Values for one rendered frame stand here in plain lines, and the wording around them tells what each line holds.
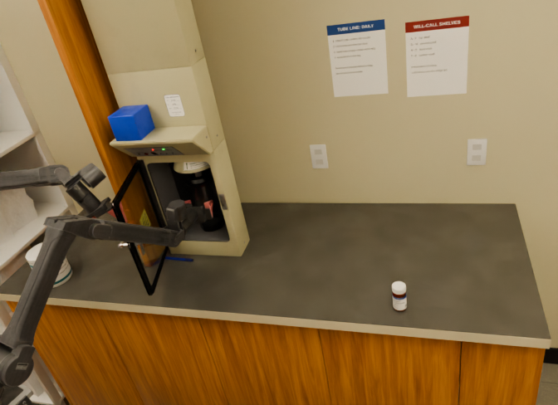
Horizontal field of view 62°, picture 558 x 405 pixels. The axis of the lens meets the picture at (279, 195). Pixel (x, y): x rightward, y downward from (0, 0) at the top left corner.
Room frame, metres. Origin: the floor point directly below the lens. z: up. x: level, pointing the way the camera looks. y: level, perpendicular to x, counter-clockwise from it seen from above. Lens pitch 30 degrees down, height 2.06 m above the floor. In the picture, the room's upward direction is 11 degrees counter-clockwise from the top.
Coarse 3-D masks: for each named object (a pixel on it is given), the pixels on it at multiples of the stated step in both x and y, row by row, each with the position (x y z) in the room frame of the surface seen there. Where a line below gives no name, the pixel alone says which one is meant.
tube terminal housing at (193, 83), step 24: (144, 72) 1.57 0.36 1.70; (168, 72) 1.54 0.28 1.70; (192, 72) 1.51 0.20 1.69; (120, 96) 1.62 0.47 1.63; (144, 96) 1.58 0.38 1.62; (192, 96) 1.52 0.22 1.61; (168, 120) 1.56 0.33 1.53; (192, 120) 1.53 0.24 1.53; (216, 120) 1.58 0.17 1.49; (216, 144) 1.54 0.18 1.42; (216, 168) 1.51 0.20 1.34; (240, 216) 1.58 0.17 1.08; (240, 240) 1.54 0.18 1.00
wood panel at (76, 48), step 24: (48, 0) 1.57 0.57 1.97; (72, 0) 1.67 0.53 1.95; (48, 24) 1.57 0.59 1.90; (72, 24) 1.63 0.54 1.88; (72, 48) 1.59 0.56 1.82; (96, 48) 1.70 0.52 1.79; (72, 72) 1.56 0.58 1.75; (96, 72) 1.66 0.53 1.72; (96, 96) 1.62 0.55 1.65; (96, 120) 1.58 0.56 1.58; (96, 144) 1.57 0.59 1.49; (120, 168) 1.60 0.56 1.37
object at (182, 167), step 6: (180, 162) 1.60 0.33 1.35; (186, 162) 1.59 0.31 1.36; (192, 162) 1.58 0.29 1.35; (198, 162) 1.58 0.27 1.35; (204, 162) 1.59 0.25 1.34; (174, 168) 1.62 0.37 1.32; (180, 168) 1.59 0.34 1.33; (186, 168) 1.58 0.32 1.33; (192, 168) 1.57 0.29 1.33; (198, 168) 1.57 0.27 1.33; (204, 168) 1.58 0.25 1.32
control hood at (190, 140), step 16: (160, 128) 1.57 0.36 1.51; (176, 128) 1.54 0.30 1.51; (192, 128) 1.51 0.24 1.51; (112, 144) 1.51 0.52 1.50; (128, 144) 1.49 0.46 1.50; (144, 144) 1.47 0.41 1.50; (160, 144) 1.46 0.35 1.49; (176, 144) 1.44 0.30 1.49; (192, 144) 1.43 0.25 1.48; (208, 144) 1.49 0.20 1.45
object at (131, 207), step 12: (132, 168) 1.54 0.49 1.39; (132, 180) 1.50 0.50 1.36; (132, 192) 1.47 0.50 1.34; (144, 192) 1.57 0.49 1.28; (120, 204) 1.35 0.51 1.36; (132, 204) 1.43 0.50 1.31; (144, 204) 1.53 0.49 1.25; (132, 216) 1.40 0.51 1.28; (144, 216) 1.49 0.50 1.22; (132, 252) 1.31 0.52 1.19; (156, 252) 1.48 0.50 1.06; (144, 264) 1.35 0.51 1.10; (156, 264) 1.44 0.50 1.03
